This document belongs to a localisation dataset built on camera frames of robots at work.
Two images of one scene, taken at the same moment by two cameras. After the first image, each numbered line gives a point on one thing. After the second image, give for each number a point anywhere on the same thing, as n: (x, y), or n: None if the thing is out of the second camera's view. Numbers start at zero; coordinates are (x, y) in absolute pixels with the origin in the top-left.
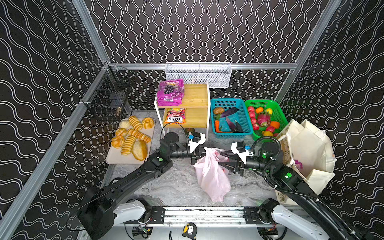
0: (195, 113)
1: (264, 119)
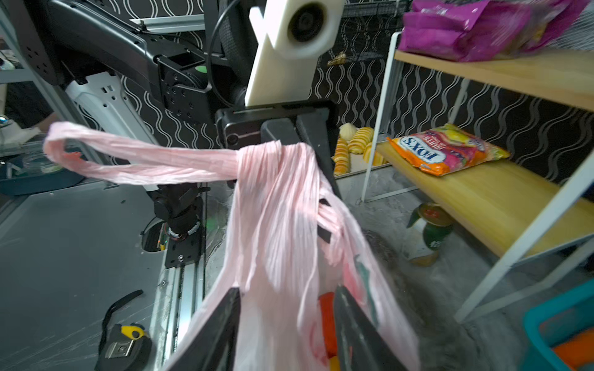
0: (509, 205)
1: None
